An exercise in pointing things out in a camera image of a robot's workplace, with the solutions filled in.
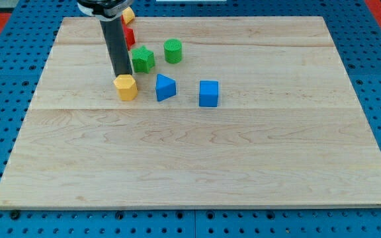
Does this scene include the yellow hexagon block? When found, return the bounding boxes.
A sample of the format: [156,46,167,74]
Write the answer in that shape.
[113,75,138,101]

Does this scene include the red block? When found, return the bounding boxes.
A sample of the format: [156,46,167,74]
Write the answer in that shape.
[123,26,136,50]

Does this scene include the wooden board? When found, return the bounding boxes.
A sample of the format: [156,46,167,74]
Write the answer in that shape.
[0,17,381,210]

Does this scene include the green star block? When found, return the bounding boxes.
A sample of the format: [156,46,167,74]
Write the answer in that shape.
[132,46,155,73]

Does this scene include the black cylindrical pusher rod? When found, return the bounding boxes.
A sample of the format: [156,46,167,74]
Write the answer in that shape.
[100,18,133,76]

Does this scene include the green cylinder block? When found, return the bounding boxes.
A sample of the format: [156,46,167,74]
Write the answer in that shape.
[163,38,182,64]

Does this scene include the blue cube block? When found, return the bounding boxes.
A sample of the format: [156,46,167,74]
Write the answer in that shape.
[198,81,219,107]

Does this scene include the black silver robot end flange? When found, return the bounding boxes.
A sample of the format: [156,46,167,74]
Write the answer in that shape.
[77,0,134,21]

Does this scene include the blue triangle block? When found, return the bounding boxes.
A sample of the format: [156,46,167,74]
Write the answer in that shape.
[155,74,177,101]

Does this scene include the yellow block at back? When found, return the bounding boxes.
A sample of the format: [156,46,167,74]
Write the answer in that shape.
[122,7,135,24]

